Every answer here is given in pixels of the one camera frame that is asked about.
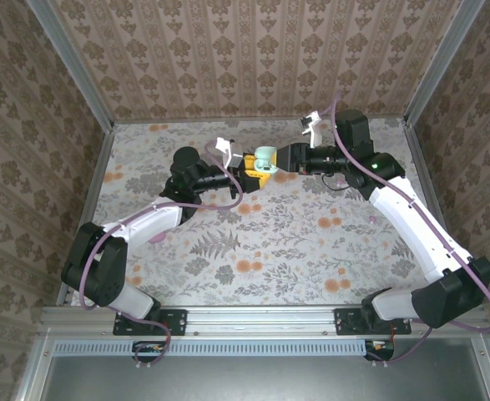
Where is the mint green earbud charging case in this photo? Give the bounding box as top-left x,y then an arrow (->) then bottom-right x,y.
253,145 -> 280,174

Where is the floral patterned table cloth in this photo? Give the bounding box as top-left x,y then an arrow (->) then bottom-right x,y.
69,118 -> 465,307

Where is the grey metal sheet panel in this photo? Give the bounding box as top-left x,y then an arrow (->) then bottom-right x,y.
17,333 -> 490,401

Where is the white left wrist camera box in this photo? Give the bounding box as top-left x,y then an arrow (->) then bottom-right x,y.
214,138 -> 235,169

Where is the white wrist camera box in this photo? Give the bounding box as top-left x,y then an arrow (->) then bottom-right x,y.
214,138 -> 235,169
300,109 -> 323,149

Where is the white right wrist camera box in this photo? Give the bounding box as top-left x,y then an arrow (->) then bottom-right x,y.
300,109 -> 323,149

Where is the aluminium side rail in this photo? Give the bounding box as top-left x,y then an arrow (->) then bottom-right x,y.
55,123 -> 117,306
402,119 -> 473,304

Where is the aluminium mounting rail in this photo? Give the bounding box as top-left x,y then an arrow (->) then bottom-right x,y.
39,304 -> 488,335

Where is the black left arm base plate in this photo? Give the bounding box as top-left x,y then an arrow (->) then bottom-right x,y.
113,307 -> 188,337

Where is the aluminium frame post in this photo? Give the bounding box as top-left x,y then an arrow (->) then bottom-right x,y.
403,0 -> 487,126
24,0 -> 117,131

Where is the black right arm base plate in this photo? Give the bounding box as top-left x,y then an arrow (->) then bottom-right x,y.
334,307 -> 412,337

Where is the grey slotted cable duct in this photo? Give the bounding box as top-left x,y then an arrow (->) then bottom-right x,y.
54,338 -> 369,358

